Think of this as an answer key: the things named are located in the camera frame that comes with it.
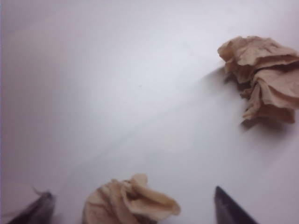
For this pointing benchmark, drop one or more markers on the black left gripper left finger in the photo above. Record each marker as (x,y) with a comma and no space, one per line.
(39,210)

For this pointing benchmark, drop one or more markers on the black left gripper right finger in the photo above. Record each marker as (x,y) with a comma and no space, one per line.
(227,210)

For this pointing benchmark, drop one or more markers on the round brown paper ball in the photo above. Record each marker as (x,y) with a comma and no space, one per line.
(121,203)

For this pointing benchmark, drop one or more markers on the layered brown paper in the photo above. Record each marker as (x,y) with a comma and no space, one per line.
(261,77)

